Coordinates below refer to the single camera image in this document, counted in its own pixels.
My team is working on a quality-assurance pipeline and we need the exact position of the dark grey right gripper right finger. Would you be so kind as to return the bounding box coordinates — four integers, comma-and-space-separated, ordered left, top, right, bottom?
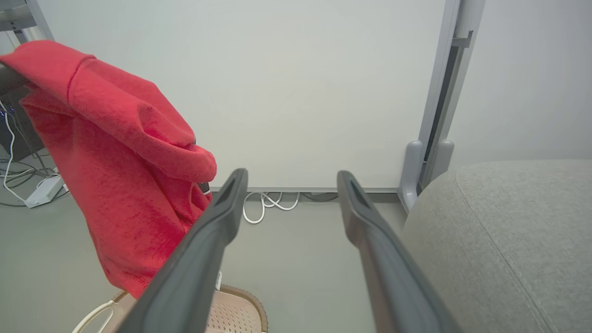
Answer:
337, 170, 463, 333

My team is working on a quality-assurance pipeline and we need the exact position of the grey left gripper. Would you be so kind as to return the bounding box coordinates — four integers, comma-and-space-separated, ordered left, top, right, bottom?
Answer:
0, 62, 31, 99

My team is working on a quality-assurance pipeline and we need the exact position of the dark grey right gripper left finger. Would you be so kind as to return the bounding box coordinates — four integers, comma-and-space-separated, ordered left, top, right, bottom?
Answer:
116, 168, 249, 333

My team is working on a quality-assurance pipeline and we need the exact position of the red garment with white hem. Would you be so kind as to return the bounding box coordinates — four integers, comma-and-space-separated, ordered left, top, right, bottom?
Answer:
0, 40, 218, 299

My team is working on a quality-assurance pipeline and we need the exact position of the beige perforated laundry basket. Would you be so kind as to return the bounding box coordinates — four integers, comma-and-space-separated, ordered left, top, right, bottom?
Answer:
72, 284, 269, 333

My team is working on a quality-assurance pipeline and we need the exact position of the black equipment box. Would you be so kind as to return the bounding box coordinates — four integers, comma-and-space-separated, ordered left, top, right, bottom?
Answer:
0, 86, 47, 162

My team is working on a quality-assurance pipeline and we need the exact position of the grey partition foot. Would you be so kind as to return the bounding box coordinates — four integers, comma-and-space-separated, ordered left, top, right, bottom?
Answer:
420, 139, 455, 188
399, 140, 424, 213

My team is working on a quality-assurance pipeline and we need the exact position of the white power strip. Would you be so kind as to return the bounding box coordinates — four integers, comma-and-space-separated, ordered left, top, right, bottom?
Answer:
25, 175, 65, 209

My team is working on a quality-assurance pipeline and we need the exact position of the grey fabric ottoman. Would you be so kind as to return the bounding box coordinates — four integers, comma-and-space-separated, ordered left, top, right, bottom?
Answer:
400, 160, 592, 333

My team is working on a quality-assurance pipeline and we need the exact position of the white looped floor cable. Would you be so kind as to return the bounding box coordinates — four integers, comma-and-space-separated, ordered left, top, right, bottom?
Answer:
243, 191, 301, 225

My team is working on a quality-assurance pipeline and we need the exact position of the thin white cable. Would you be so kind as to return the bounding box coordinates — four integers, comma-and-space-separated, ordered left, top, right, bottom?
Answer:
0, 99, 28, 204

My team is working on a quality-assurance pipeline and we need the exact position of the grey metal shelf frame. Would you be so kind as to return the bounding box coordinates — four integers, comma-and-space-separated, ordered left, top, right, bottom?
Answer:
0, 0, 55, 47

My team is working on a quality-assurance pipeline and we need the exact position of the grey floor cable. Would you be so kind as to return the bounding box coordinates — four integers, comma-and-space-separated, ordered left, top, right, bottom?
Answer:
300, 192, 340, 203

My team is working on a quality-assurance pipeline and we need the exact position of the white partition panel grey frame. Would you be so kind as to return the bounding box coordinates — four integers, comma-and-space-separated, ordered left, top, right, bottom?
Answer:
25, 0, 463, 194
419, 0, 592, 185

